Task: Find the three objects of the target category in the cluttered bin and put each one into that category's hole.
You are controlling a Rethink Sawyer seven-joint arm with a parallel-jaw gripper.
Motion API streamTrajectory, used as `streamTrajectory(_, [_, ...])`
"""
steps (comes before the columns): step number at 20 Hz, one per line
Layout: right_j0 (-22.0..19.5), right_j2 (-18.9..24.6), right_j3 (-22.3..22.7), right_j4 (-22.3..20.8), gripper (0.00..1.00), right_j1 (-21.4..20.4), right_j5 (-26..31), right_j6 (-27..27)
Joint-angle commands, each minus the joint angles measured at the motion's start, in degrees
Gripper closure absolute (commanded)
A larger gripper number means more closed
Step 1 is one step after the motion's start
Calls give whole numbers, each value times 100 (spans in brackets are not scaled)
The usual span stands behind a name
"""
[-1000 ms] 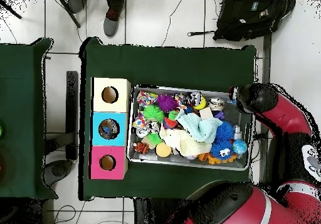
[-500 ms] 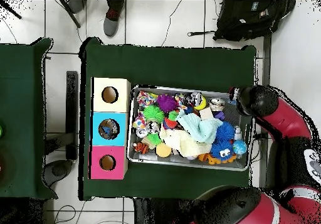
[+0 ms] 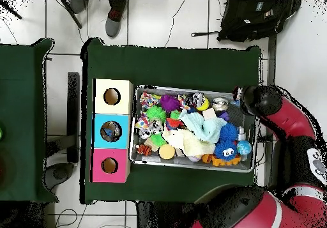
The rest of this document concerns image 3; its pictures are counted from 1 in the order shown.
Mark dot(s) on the orange striped tiger plush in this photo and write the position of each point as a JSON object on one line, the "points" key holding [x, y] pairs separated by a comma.
{"points": [[144, 150]]}

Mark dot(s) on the clear plastic bottle blue label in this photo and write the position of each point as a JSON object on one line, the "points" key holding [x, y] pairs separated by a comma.
{"points": [[108, 133]]}

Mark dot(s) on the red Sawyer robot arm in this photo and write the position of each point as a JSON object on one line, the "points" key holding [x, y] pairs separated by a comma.
{"points": [[291, 115]]}

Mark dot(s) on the clear mesh bin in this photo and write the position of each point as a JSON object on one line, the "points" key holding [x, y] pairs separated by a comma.
{"points": [[178, 164]]}

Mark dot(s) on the wooden box with three holes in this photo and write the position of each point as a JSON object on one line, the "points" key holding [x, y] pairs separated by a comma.
{"points": [[112, 105]]}

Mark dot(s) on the crushed black can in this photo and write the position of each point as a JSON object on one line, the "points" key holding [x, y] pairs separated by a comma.
{"points": [[194, 99]]}

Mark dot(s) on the mint green cloth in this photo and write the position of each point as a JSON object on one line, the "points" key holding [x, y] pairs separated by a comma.
{"points": [[204, 129]]}

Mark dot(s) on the blue fuzzy toy with eyes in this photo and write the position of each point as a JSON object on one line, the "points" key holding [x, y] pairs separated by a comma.
{"points": [[222, 146]]}

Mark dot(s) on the dark green table cloth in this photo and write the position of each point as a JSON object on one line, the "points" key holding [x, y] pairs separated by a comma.
{"points": [[178, 67], [20, 110]]}

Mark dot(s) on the purple spiky rubber ball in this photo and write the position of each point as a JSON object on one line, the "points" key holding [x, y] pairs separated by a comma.
{"points": [[169, 102]]}

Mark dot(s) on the cream cloth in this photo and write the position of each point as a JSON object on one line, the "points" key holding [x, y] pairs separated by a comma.
{"points": [[186, 143]]}

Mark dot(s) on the black backpack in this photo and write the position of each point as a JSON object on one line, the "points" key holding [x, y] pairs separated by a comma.
{"points": [[255, 21]]}

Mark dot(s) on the green spiky rubber ball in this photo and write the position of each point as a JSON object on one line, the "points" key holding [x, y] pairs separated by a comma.
{"points": [[155, 113]]}

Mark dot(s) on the person's foot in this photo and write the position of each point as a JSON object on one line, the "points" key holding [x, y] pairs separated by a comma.
{"points": [[113, 23], [78, 5]]}

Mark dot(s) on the black standing panel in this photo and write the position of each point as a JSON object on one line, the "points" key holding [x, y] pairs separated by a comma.
{"points": [[73, 117]]}

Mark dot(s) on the black tripod leg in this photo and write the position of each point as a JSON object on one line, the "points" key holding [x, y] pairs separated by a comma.
{"points": [[72, 16], [11, 11]]}

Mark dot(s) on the grey stand foot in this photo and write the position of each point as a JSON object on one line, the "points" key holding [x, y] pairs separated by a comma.
{"points": [[60, 173]]}

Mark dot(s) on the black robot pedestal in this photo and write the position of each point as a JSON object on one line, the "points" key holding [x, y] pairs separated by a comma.
{"points": [[163, 215]]}

